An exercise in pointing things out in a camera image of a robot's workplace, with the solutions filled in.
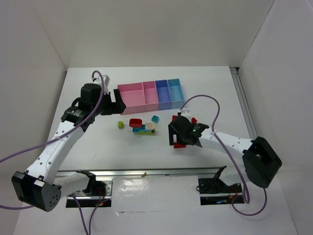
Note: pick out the long green lego brick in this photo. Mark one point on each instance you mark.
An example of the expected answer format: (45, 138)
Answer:
(145, 132)

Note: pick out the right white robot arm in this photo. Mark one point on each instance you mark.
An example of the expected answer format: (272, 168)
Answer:
(260, 161)

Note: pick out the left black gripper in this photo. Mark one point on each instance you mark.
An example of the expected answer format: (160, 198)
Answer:
(107, 104)

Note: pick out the cream lego brick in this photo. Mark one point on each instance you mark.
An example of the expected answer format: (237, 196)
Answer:
(150, 126)

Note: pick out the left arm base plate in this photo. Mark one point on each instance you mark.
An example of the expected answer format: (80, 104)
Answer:
(102, 195)

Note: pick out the purple-blue container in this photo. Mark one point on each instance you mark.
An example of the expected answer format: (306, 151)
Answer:
(163, 93)

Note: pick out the red rounded lego brick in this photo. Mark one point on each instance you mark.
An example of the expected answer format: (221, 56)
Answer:
(135, 123)

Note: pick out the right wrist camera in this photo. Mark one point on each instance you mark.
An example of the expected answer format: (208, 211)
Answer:
(185, 113)

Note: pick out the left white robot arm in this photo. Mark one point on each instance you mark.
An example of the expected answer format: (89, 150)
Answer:
(37, 185)

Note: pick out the aluminium front rail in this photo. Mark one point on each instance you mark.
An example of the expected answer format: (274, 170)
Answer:
(198, 171)

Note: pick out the aluminium rail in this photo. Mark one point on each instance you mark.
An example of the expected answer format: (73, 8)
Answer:
(198, 171)
(243, 102)

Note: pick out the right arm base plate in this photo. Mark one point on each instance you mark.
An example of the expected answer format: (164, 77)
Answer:
(214, 192)

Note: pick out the large pink container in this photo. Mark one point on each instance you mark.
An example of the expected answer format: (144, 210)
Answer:
(133, 97)

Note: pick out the teal curved lego brick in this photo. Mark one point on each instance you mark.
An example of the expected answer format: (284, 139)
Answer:
(139, 129)

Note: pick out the aluminium right rail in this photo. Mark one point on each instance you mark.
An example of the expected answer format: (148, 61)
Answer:
(243, 102)

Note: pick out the small teal square lego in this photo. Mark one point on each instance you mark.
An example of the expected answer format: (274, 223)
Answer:
(155, 119)

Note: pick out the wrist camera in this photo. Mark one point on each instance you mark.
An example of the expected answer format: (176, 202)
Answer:
(185, 113)
(97, 80)

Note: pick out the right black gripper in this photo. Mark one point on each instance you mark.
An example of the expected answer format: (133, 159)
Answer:
(170, 134)

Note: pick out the red small lego brick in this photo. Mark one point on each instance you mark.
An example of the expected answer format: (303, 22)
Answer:
(194, 121)

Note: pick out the red lego arch brick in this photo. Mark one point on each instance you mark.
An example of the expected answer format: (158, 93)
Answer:
(179, 145)

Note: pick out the small green lego brick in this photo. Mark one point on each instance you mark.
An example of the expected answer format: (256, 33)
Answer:
(120, 125)

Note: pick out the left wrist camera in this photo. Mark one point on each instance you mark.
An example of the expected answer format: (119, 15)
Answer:
(97, 80)

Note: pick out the small pink container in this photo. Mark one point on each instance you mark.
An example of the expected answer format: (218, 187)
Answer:
(151, 98)

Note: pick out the light blue container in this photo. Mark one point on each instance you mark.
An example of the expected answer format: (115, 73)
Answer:
(176, 93)

